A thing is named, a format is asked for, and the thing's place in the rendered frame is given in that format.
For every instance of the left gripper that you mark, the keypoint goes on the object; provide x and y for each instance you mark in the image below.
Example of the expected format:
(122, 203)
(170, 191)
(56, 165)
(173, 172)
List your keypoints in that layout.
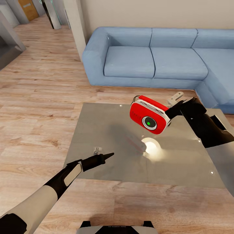
(97, 160)

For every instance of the stairs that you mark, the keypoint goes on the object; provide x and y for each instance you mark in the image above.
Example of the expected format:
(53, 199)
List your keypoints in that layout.
(8, 52)

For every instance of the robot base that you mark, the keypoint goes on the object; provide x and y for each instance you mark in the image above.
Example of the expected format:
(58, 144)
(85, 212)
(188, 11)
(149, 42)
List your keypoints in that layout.
(147, 228)

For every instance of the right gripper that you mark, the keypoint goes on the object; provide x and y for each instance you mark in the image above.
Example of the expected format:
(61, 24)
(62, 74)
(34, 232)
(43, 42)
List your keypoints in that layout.
(171, 112)

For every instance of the radio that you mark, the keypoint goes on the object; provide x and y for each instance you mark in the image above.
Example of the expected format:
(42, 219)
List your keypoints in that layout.
(146, 110)

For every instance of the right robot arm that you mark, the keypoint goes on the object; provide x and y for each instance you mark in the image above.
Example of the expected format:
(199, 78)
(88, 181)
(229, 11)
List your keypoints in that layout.
(218, 142)

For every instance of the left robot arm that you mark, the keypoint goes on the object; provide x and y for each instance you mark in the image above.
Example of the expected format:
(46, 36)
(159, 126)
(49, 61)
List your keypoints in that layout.
(25, 217)

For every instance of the coffee table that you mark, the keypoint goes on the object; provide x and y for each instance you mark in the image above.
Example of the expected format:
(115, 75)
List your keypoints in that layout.
(174, 157)

